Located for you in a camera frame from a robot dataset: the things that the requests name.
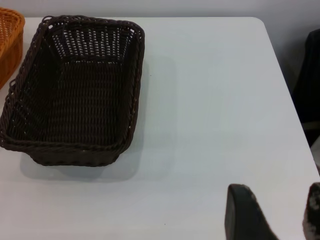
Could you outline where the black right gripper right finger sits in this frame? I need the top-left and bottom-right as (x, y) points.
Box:
(303, 182), (320, 240)

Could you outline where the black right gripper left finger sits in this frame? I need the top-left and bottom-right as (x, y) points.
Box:
(224, 183), (280, 240)

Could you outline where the dark brown wicker basket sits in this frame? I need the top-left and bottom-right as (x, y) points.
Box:
(0, 14), (146, 167)

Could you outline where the orange wicker basket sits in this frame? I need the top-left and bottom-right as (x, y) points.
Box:
(0, 7), (26, 91)

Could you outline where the black object beside table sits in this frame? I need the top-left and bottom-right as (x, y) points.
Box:
(291, 28), (320, 151)

